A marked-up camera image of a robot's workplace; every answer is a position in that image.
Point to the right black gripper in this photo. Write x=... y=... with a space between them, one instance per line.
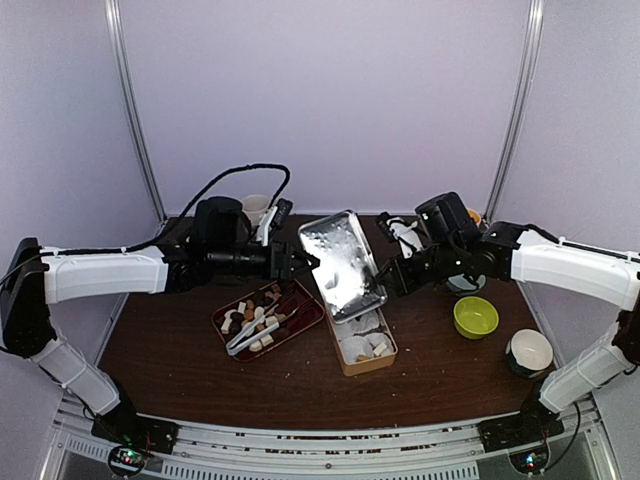
x=403 y=284

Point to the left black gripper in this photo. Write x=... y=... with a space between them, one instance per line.
x=280 y=263

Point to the bear print tin lid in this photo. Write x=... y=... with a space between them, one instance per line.
x=346 y=275

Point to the white handled metal tongs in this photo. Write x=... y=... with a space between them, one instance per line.
x=261 y=326

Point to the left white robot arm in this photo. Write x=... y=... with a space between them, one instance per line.
x=39 y=277

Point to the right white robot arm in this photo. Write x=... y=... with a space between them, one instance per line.
x=445 y=242

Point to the dark red chocolate tray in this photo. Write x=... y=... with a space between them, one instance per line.
x=283 y=296

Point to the white paper cup liner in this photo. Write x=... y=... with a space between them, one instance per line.
x=373 y=339
x=371 y=321
x=353 y=346

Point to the light blue bowl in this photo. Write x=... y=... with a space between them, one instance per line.
x=462 y=286

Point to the beige tin box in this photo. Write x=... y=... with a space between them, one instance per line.
x=339 y=331

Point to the patterned white mug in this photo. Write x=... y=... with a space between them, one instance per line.
x=254 y=206

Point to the lime green bowl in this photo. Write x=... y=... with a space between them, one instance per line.
x=475 y=317

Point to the orange inside white mug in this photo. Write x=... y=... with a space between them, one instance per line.
x=476 y=217

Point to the dark blue white bowl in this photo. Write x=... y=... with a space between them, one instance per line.
x=528 y=354

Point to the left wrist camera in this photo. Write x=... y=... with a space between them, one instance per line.
x=273 y=220

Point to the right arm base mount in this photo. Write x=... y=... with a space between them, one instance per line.
x=525 y=443

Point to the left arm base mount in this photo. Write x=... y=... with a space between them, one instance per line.
x=139 y=448

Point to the right aluminium frame post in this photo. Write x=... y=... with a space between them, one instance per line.
x=526 y=74

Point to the aluminium frame post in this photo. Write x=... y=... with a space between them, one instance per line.
x=116 y=32
x=526 y=74

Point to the left aluminium frame post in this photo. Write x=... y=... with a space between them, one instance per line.
x=116 y=32

